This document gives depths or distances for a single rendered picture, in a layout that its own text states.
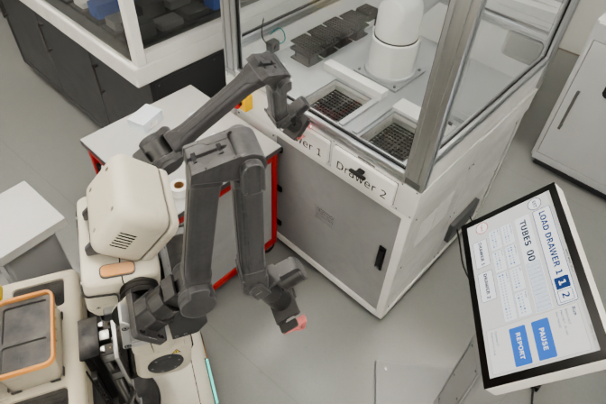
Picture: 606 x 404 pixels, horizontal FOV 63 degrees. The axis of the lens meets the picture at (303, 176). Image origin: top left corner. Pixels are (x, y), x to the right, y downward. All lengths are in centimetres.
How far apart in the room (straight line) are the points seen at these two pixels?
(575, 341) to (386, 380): 119
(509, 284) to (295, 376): 120
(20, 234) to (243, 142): 130
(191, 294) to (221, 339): 141
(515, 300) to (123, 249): 98
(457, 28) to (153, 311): 101
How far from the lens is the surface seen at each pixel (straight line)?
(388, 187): 180
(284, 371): 237
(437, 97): 151
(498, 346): 141
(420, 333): 254
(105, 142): 225
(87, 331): 164
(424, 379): 240
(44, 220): 202
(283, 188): 236
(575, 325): 134
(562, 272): 141
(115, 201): 112
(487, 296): 149
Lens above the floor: 218
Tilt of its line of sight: 45 degrees down
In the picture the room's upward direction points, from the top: 3 degrees clockwise
